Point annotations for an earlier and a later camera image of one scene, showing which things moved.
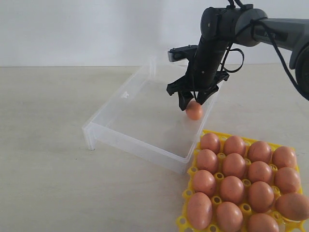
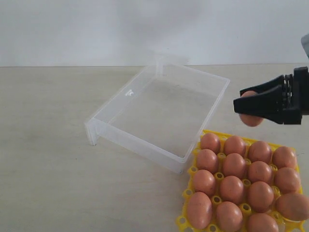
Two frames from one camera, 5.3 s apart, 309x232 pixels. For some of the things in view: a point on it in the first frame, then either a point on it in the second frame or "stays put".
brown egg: x=287 y=180 stays put
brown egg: x=229 y=218 stays put
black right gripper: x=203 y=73 to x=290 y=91
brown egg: x=194 y=110 to x=248 y=120
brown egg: x=259 y=151 stays put
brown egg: x=260 y=197 stays put
